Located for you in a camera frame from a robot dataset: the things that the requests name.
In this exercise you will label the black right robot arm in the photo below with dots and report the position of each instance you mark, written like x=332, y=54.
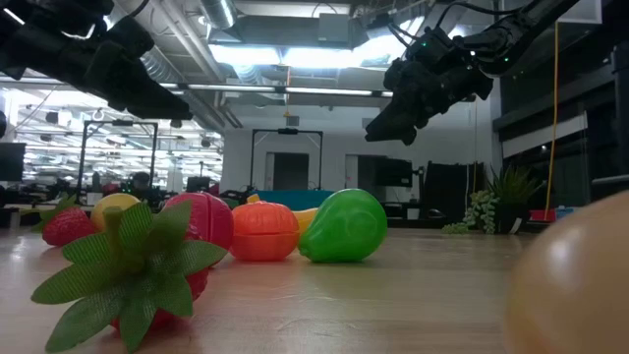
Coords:
x=516, y=34

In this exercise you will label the silver air duct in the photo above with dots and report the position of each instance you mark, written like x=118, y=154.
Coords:
x=218, y=12

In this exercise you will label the tan toy bread bun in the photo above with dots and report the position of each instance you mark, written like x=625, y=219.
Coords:
x=575, y=285

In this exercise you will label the blue plastic container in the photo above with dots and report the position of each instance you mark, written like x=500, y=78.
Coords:
x=295, y=199

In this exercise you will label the orange plastic toy tangerine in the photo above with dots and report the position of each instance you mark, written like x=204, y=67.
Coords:
x=263, y=231

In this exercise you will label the dark monitor screen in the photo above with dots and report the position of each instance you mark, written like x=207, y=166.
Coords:
x=393, y=172

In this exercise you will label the black aluminium table frame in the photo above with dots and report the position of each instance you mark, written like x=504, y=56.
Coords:
x=621, y=123

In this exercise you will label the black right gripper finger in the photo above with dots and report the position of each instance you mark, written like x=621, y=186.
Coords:
x=405, y=110
x=393, y=134

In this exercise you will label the red box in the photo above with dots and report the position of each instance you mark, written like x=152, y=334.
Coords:
x=540, y=215

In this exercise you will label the ceiling strip light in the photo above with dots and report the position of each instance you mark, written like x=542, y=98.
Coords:
x=324, y=91

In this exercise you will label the green plastic toy pear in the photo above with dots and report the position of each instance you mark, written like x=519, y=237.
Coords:
x=344, y=226

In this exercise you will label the yellow toy banana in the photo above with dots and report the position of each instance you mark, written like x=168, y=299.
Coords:
x=305, y=218

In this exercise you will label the black monitor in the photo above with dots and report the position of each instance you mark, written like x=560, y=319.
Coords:
x=12, y=162

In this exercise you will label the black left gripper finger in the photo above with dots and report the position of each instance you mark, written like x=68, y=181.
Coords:
x=118, y=88
x=157, y=88

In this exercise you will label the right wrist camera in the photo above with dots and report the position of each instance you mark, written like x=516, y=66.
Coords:
x=430, y=49

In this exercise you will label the black frame stand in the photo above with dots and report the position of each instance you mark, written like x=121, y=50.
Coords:
x=118, y=123
x=287, y=131

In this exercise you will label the potted succulent plant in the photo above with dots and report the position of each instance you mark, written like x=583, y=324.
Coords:
x=511, y=196

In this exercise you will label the red plastic fruit green cap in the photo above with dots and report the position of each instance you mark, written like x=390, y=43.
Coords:
x=211, y=221

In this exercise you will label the yellow plastic toy lemon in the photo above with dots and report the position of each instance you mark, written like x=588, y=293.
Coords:
x=115, y=201

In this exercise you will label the red toy strawberry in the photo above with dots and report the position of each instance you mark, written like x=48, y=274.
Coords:
x=66, y=227
x=137, y=255

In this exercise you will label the black panel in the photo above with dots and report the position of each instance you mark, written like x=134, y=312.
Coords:
x=452, y=192

